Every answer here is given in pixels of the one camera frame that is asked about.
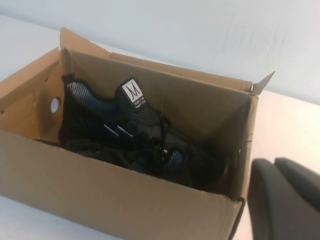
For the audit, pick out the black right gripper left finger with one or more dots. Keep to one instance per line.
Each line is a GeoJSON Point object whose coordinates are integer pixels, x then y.
{"type": "Point", "coordinates": [267, 212]}

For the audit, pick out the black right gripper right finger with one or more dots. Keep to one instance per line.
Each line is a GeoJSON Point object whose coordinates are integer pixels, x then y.
{"type": "Point", "coordinates": [305, 190]}

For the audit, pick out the black sneaker white tongue label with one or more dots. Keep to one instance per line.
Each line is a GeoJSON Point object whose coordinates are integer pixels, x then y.
{"type": "Point", "coordinates": [82, 112]}
{"type": "Point", "coordinates": [200, 170]}

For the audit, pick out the brown cardboard shoe box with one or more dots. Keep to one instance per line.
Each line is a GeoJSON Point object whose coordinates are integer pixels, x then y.
{"type": "Point", "coordinates": [100, 200]}

